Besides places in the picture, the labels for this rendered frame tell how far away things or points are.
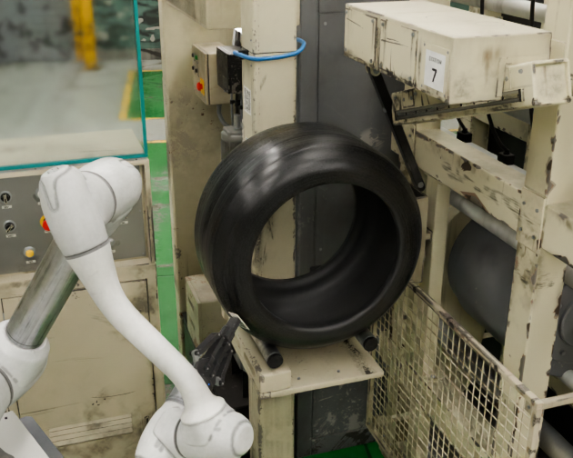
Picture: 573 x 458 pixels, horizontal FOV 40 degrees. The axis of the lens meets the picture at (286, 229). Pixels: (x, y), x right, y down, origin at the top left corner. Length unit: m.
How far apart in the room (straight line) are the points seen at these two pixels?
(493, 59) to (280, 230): 0.92
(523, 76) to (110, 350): 1.74
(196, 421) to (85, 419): 1.33
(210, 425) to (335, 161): 0.71
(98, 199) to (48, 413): 1.38
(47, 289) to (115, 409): 1.09
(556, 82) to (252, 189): 0.74
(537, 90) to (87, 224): 0.98
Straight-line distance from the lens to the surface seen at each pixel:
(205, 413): 1.72
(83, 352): 2.86
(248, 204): 1.94
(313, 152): 1.97
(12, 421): 2.31
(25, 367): 2.13
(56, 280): 1.97
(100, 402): 2.98
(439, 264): 2.63
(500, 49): 1.81
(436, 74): 1.81
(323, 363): 2.33
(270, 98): 2.27
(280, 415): 2.74
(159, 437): 1.83
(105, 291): 1.74
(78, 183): 1.70
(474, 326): 3.14
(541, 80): 1.77
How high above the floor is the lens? 2.06
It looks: 23 degrees down
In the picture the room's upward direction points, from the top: straight up
